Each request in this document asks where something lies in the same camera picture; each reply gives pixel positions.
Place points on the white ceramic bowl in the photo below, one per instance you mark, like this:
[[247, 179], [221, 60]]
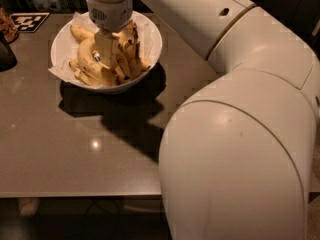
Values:
[[63, 45]]

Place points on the spotted yellow banana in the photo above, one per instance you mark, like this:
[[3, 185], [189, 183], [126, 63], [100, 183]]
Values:
[[121, 66]]

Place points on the yellow banana at bowl front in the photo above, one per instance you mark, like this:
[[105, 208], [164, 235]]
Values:
[[81, 75]]

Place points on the dark container at left edge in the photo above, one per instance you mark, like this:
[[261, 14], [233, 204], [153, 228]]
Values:
[[7, 57]]

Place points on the large curved yellow banana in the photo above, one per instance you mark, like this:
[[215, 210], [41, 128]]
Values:
[[91, 67]]

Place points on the brown patterned jar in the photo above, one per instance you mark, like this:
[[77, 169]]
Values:
[[7, 27]]

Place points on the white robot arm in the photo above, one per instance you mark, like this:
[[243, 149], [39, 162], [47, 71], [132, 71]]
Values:
[[235, 159]]

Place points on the black white fiducial marker card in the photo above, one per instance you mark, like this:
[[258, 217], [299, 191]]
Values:
[[29, 22]]

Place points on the yellow banana at back left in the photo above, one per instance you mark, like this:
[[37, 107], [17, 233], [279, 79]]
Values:
[[80, 33]]

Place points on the yellow banana bunch right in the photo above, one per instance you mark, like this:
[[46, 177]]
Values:
[[129, 45]]

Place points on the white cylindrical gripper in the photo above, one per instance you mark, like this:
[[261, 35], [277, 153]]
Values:
[[111, 15]]

